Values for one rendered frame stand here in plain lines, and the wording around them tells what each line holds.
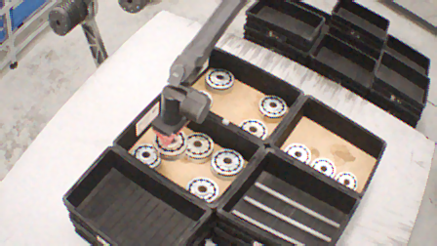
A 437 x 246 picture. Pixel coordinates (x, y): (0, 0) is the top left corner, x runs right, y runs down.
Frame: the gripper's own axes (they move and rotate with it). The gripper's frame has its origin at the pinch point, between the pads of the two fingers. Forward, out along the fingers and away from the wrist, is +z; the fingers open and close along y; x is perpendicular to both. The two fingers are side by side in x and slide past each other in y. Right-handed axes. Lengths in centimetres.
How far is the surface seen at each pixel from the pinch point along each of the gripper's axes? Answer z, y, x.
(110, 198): 20.0, -20.4, 10.1
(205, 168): 20.1, 10.1, -7.0
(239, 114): 20.7, 36.3, -3.4
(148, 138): 20.5, 8.6, 15.0
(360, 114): 34, 82, -42
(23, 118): 106, 17, 136
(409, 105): 52, 131, -67
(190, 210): 14.6, -9.2, -14.2
